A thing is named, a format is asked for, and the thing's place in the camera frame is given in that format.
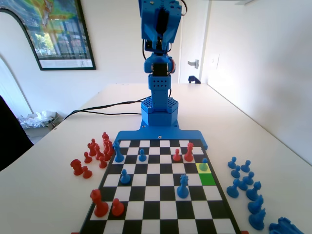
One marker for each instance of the blue pawn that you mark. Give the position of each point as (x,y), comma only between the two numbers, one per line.
(245,167)
(235,173)
(203,166)
(125,180)
(243,185)
(142,157)
(233,191)
(250,180)
(232,163)

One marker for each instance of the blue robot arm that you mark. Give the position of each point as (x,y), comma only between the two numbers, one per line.
(159,97)

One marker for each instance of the red queen chess piece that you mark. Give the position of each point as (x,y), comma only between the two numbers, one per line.
(189,154)

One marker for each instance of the blue king chess piece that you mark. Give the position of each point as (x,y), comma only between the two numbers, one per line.
(119,156)

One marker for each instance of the red tall chess piece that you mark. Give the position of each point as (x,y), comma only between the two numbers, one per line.
(105,136)
(111,149)
(91,149)
(98,154)

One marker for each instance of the blue queen chess piece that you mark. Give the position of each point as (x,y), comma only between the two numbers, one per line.
(182,190)

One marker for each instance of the red rook chess piece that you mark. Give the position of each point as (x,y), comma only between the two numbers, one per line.
(76,168)

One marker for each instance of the red king chess piece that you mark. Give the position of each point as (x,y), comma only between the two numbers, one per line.
(100,208)

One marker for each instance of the blue crowned chess piece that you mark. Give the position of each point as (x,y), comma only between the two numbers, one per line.
(254,193)

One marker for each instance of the blue knight chess piece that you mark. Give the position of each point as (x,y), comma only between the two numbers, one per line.
(258,220)
(256,206)

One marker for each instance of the blue base mounting plate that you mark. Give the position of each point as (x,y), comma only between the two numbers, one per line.
(156,134)

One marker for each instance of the red pawn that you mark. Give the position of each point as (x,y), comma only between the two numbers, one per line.
(87,159)
(103,163)
(176,157)
(117,209)
(87,173)

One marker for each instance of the blue clamp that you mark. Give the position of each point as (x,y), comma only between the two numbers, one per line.
(193,80)

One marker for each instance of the black white chessboard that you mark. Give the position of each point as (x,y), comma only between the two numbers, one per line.
(156,195)

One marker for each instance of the cardboard box with paper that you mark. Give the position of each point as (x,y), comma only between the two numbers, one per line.
(36,120)

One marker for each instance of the black framed poster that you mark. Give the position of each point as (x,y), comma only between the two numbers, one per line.
(63,36)

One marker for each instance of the black chair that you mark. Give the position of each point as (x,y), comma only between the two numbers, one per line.
(12,141)

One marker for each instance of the blue printed part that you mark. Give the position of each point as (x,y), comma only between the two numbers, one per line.
(285,226)

